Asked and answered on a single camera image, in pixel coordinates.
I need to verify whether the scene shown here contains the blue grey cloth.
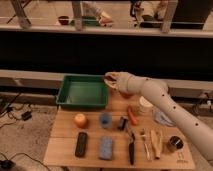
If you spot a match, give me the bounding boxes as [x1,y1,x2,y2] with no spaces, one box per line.
[154,108,175,127]

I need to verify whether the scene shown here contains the blue sponge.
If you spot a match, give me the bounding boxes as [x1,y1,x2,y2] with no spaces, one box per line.
[99,136,113,160]

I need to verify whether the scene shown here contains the small dark box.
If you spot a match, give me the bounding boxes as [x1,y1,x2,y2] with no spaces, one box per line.
[118,116,127,130]

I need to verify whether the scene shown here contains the wooden spatula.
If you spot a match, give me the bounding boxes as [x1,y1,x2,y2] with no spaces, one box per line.
[151,130,163,159]

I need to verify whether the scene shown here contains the red bowl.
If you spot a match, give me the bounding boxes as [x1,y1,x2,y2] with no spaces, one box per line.
[119,92,133,99]

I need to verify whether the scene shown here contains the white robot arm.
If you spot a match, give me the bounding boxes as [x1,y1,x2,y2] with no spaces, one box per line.
[104,72,213,165]

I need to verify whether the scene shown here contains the orange apple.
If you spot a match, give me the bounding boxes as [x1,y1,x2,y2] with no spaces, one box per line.
[74,113,88,128]

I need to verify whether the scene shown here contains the green plastic tray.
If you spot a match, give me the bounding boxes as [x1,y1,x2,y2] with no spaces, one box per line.
[56,75,108,109]

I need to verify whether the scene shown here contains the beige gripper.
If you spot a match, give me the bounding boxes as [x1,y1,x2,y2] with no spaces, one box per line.
[103,72,133,93]

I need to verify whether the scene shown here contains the black remote control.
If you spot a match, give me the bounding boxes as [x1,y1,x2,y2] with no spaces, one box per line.
[75,132,88,157]

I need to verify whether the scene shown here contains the white cup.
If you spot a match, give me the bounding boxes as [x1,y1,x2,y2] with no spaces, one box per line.
[139,96,153,114]

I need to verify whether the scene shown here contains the black power adapter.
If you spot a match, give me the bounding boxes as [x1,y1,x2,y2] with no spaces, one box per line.
[21,111,32,121]

